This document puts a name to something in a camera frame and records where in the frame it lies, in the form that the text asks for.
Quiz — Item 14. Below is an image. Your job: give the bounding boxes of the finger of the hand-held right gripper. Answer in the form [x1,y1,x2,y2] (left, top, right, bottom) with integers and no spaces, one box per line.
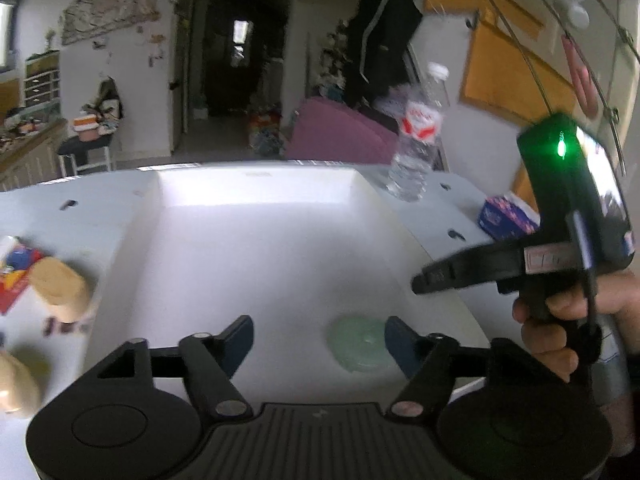
[411,241,527,296]

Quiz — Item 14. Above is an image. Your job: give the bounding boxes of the white plastic drawer unit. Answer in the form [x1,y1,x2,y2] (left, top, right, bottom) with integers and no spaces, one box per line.
[22,54,62,109]

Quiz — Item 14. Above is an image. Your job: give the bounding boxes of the dark hanging coats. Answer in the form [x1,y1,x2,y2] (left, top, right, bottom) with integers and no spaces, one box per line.
[345,0,427,109]

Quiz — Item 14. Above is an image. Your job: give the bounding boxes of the shallow white cardboard tray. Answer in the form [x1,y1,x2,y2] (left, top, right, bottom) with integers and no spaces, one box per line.
[82,165,492,397]

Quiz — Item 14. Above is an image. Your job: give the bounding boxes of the colourful toy pile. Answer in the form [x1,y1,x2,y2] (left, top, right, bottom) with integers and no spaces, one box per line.
[246,106,284,157]

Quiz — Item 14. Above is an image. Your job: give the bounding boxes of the clear plastic water bottle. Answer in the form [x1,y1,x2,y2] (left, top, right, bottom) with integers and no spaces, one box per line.
[387,62,451,202]

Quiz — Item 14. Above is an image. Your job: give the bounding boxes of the red colourful packet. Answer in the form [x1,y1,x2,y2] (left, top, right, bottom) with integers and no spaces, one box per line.
[0,234,47,317]

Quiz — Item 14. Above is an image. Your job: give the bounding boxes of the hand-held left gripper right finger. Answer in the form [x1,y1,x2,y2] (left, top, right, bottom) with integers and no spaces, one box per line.
[384,316,546,418]

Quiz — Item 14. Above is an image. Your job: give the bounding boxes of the beige plastic case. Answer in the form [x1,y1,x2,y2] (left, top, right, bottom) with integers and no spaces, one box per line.
[0,347,42,420]

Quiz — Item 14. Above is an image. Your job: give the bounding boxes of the oval wooden block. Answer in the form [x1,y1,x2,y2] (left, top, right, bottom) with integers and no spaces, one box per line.
[29,256,97,324]

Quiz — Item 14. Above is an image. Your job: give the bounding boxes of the person's right hand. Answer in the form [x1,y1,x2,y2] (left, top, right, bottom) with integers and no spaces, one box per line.
[512,269,640,386]

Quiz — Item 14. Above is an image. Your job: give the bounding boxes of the cluttered kitchen counter cabinet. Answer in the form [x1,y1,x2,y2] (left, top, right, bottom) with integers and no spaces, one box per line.
[0,119,69,192]

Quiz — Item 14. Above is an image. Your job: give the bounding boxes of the white stool with dark seat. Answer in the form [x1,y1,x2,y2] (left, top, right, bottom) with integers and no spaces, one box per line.
[56,134,119,177]

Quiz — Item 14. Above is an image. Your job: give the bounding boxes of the person's right forearm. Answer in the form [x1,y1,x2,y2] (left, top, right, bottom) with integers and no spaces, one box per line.
[592,317,640,456]

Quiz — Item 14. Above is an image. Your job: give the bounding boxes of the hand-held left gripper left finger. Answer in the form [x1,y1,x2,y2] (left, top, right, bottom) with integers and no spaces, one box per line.
[96,315,255,420]

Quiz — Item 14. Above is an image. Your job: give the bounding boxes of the window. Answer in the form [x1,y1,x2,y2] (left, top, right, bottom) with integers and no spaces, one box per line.
[0,0,19,74]

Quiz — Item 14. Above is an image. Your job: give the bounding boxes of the mint green round disc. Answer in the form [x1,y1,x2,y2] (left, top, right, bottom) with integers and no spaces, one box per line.
[327,314,407,375]

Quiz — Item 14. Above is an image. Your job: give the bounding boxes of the pink lidded container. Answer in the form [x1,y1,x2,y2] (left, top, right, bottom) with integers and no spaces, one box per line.
[72,114,102,142]

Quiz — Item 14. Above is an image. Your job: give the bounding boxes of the blue floral tissue pack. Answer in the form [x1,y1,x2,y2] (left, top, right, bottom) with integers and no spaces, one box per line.
[477,192,542,240]

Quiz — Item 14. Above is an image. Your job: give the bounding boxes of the pink sofa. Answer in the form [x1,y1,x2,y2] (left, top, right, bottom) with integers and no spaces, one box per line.
[284,97,401,164]

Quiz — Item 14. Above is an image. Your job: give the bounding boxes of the dark and white bag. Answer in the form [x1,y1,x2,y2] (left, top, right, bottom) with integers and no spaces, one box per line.
[95,79,124,122]

